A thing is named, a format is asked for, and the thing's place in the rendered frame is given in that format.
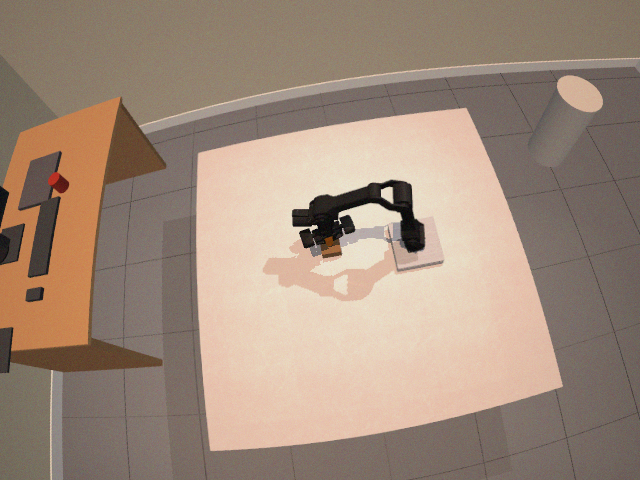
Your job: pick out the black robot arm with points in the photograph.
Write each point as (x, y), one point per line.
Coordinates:
(324, 209)

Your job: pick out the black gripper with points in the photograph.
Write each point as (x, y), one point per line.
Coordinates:
(335, 231)

